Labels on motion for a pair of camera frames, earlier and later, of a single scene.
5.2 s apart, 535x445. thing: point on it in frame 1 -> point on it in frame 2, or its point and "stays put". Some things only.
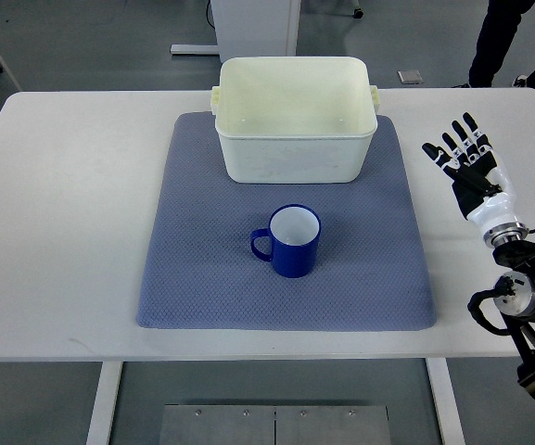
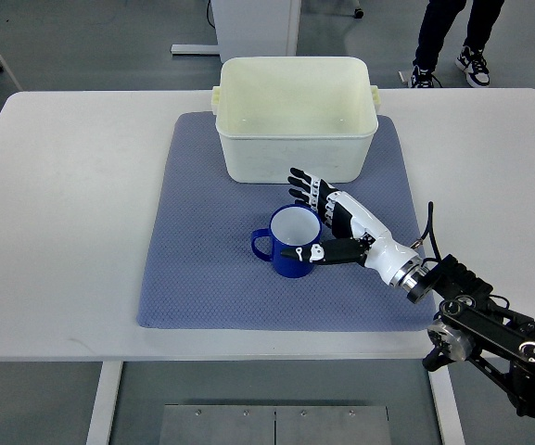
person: (499, 30) -> (439, 19)
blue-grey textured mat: (202, 273) stays put
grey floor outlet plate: (410, 77) stays put
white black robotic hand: (484, 191) -> (357, 236)
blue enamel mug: (294, 232) stays put
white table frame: (108, 373) stays put
